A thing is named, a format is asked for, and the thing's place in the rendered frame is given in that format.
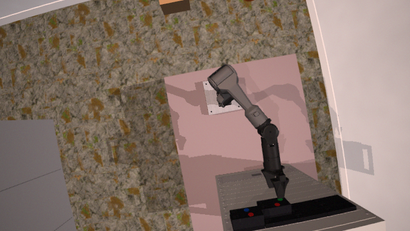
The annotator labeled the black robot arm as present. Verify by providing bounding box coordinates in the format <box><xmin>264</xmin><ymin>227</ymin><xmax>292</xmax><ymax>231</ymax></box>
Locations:
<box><xmin>207</xmin><ymin>64</ymin><xmax>280</xmax><ymax>158</ymax></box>

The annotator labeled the grey rectangular frame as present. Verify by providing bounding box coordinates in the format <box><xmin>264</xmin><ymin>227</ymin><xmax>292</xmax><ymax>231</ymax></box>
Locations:
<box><xmin>215</xmin><ymin>164</ymin><xmax>386</xmax><ymax>231</ymax></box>

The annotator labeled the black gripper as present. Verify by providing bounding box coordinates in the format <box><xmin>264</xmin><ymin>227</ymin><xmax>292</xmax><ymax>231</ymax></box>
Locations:
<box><xmin>261</xmin><ymin>156</ymin><xmax>289</xmax><ymax>198</ymax></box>

